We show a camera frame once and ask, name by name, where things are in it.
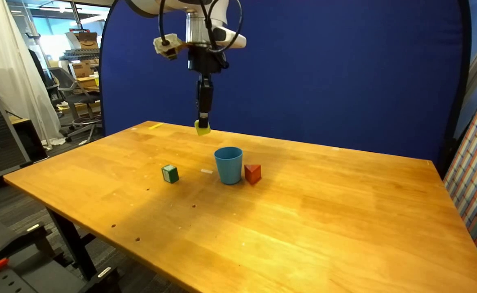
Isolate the black floor stand base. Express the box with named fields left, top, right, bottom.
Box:
left=0, top=221, right=121, bottom=293

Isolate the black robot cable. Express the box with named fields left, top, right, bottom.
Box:
left=157, top=0, right=247, bottom=55

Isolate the red triangular block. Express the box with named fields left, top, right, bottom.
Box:
left=243, top=163, right=264, bottom=187

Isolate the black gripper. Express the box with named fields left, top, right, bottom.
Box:
left=188, top=44, right=230, bottom=125

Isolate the white hanging cloth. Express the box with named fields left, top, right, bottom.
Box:
left=0, top=0, right=67, bottom=151

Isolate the black office chair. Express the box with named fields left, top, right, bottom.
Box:
left=50, top=67, right=105, bottom=143

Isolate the black table leg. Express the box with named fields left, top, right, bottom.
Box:
left=46, top=207, right=102, bottom=282

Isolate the shelf with cardboard boxes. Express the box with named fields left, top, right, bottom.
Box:
left=58, top=29, right=103, bottom=94

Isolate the blue fabric backdrop screen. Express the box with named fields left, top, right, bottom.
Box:
left=98, top=0, right=474, bottom=176

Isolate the blue plastic cup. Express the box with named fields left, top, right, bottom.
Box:
left=214, top=145, right=247, bottom=187

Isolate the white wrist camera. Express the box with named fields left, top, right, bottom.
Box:
left=152, top=33, right=185, bottom=60

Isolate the small green block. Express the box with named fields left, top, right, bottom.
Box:
left=162, top=164, right=181, bottom=186

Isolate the colourful checkered panel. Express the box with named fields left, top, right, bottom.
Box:
left=444, top=72, right=477, bottom=285

